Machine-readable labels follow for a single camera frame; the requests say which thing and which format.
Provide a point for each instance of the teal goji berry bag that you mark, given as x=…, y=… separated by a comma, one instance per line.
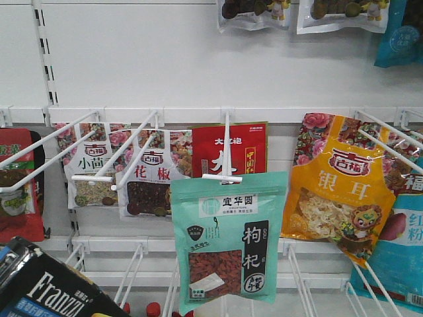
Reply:
x=226, y=237

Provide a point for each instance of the black Franzzi cookie box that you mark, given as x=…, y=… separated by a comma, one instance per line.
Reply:
x=33, y=283

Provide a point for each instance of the white dried fruit bag left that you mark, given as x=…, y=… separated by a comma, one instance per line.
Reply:
x=253, y=15

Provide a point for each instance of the white dried fruit bag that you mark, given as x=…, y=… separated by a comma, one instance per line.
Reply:
x=319, y=16
x=253, y=15

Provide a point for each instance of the white dried fruit bag right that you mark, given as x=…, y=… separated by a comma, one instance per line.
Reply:
x=319, y=16

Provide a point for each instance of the red tea bag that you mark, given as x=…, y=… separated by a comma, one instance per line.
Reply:
x=248, y=148

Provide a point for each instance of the white sichuan pepper bag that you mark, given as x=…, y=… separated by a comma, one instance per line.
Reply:
x=159, y=156

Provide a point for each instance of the white fennel seed bag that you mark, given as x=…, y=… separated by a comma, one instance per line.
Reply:
x=87, y=159

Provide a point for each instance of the yellow white fungus bag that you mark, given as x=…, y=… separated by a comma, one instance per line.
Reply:
x=337, y=188

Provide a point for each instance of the red pickled vegetable bag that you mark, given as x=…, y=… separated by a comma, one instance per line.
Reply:
x=22, y=209

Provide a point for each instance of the blue sweet potato noodle bag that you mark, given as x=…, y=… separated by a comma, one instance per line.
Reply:
x=397, y=259

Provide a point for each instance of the blue bag top right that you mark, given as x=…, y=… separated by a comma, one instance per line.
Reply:
x=401, y=43

